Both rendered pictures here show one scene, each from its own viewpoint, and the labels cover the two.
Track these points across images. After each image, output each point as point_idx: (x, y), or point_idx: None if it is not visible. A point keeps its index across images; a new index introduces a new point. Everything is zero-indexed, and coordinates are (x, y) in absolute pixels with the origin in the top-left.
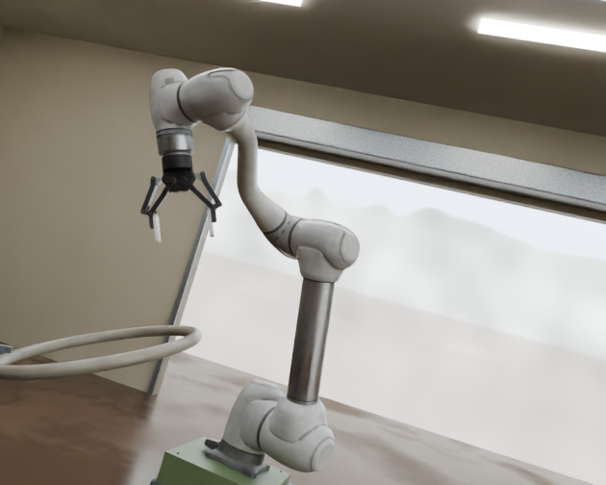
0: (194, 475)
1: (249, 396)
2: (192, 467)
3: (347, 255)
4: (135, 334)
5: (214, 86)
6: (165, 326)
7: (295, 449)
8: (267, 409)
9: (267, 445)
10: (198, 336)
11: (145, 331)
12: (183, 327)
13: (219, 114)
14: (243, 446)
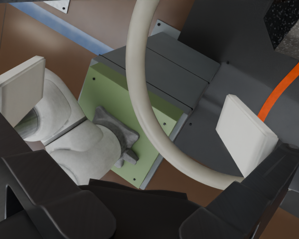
0: (150, 99)
1: (83, 157)
2: (151, 104)
3: None
4: (227, 174)
5: None
6: (182, 160)
7: (51, 75)
8: (66, 135)
9: (77, 104)
10: (131, 22)
11: (212, 171)
12: (154, 124)
13: None
14: (101, 127)
